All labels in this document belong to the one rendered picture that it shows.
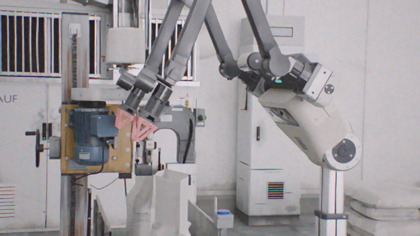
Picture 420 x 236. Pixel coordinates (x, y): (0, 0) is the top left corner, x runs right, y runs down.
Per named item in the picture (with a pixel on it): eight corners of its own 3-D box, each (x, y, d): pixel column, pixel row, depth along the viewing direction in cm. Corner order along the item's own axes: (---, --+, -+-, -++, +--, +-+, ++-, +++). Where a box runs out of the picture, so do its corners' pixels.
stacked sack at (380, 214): (422, 223, 539) (423, 206, 539) (370, 223, 534) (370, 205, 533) (389, 208, 605) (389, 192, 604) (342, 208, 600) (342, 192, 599)
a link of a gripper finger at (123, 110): (112, 124, 270) (123, 104, 270) (110, 123, 277) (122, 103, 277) (126, 133, 271) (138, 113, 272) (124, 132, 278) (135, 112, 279)
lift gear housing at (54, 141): (60, 160, 309) (60, 137, 308) (47, 160, 308) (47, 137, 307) (60, 158, 319) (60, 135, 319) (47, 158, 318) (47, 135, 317)
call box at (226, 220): (233, 228, 311) (234, 215, 310) (217, 228, 309) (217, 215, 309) (229, 224, 319) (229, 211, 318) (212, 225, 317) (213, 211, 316)
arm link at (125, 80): (155, 73, 275) (152, 73, 283) (131, 59, 272) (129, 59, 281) (140, 98, 274) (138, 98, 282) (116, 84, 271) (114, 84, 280)
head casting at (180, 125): (195, 163, 319) (196, 101, 317) (144, 163, 313) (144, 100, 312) (183, 156, 348) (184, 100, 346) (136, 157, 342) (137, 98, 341)
